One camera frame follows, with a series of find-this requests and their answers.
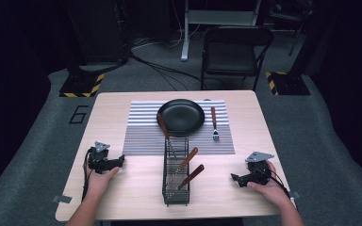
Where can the grey tape piece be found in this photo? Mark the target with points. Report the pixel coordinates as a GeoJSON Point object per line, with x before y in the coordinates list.
{"type": "Point", "coordinates": [61, 199]}
{"type": "Point", "coordinates": [295, 194]}

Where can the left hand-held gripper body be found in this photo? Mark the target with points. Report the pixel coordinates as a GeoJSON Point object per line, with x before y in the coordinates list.
{"type": "Point", "coordinates": [98, 158]}

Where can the black round plate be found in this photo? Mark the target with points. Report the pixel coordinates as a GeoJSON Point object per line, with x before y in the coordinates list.
{"type": "Point", "coordinates": [182, 116]}

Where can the white desk frame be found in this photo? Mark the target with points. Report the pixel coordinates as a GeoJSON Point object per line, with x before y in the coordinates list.
{"type": "Point", "coordinates": [213, 17]}

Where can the person's left hand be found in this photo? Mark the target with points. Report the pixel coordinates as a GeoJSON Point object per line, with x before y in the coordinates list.
{"type": "Point", "coordinates": [99, 183]}

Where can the person's right hand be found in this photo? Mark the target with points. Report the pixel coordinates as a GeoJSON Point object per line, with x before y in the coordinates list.
{"type": "Point", "coordinates": [273, 191]}

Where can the grey striped placemat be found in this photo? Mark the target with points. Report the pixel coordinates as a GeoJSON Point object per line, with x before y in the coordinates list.
{"type": "Point", "coordinates": [144, 141]}

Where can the dark equipment cabinet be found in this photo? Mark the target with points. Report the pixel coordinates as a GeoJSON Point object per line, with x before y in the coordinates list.
{"type": "Point", "coordinates": [97, 31]}

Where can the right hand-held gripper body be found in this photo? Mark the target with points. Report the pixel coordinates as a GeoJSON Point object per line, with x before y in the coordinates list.
{"type": "Point", "coordinates": [258, 171]}

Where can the black yellow-striped stand base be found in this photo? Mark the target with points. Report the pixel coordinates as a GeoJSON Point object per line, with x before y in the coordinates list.
{"type": "Point", "coordinates": [290, 84]}
{"type": "Point", "coordinates": [80, 84]}

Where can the black folding chair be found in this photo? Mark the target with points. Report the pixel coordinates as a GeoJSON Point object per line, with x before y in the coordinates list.
{"type": "Point", "coordinates": [231, 58]}

